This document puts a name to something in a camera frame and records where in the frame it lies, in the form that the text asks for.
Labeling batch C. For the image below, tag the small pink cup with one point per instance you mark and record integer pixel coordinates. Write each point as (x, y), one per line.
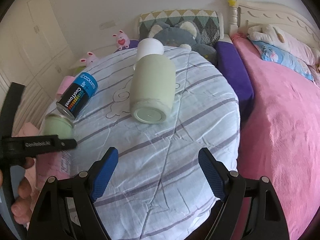
(67, 81)

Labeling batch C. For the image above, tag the striped white round quilt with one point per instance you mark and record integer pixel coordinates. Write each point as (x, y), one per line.
(158, 190)

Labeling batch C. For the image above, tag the pink bunny plush back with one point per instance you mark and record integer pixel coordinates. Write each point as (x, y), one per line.
(122, 40)

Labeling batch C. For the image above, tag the cream wardrobe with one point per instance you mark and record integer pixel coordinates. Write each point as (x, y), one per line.
(35, 53)

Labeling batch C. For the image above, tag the blue black can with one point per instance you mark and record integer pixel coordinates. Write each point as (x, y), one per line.
(77, 95)

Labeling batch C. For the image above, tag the white bedside table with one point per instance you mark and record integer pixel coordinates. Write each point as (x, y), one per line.
(100, 53)

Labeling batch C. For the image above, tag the pale green cup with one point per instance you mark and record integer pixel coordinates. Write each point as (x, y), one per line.
(152, 89)

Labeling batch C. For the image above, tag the blue cartoon pillow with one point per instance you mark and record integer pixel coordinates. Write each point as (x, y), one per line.
(271, 53)

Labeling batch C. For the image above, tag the white paper cup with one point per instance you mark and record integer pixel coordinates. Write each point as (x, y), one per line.
(148, 46)

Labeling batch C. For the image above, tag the grey cat plush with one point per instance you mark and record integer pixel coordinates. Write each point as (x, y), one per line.
(184, 35)

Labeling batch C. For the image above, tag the pink bunny plush front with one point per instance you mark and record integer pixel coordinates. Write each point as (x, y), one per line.
(90, 59)

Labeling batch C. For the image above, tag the cream wooden headboard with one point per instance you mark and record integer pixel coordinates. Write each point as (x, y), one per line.
(244, 14)

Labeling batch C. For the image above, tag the triangle pattern pillow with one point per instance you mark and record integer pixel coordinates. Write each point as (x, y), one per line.
(209, 22)

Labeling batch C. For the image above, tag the green pink tin can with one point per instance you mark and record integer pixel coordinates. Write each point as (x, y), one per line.
(56, 163)

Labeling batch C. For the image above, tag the folded pink blanket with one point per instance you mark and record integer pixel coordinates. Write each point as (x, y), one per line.
(28, 130)

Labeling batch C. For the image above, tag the purple cushion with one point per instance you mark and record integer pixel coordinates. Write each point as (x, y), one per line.
(231, 66)

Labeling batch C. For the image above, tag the pink bunny plush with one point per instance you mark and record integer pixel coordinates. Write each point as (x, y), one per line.
(90, 59)
(122, 40)

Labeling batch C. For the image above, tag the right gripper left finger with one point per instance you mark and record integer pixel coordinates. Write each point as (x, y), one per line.
(65, 208)

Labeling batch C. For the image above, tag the pink bedspread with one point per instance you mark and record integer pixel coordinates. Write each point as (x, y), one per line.
(280, 139)

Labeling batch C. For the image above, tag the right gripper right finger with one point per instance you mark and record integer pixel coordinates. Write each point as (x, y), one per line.
(265, 218)

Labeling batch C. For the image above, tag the white dog plush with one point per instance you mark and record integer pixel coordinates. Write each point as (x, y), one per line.
(275, 36)

